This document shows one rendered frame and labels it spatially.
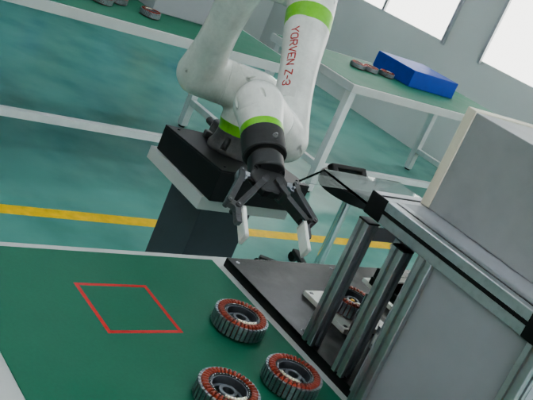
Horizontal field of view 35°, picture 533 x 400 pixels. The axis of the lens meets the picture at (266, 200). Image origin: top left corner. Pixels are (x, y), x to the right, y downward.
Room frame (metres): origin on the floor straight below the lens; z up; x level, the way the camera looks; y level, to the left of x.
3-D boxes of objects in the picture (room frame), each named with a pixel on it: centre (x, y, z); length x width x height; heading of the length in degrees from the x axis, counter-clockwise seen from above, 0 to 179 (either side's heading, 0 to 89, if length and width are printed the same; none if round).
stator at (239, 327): (1.51, -0.05, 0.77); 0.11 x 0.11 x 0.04
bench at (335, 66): (6.03, -0.59, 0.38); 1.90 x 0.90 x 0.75; 133
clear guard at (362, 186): (1.72, -0.25, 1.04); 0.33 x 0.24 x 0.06; 43
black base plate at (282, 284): (1.82, -0.36, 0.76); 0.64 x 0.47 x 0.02; 133
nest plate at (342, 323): (1.75, -0.26, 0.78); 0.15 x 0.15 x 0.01; 43
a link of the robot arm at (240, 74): (2.37, 0.17, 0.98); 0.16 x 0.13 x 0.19; 105
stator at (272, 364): (1.38, -0.17, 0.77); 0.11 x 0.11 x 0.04
